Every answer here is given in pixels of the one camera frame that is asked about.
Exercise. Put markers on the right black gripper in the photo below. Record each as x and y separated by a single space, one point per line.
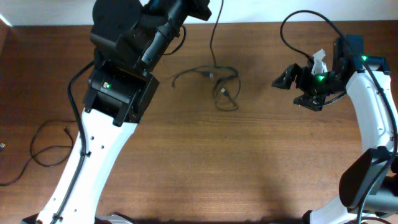
313 103

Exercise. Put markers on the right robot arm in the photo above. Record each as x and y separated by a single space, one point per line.
366 191

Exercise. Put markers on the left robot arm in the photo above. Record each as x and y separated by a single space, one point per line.
129 38

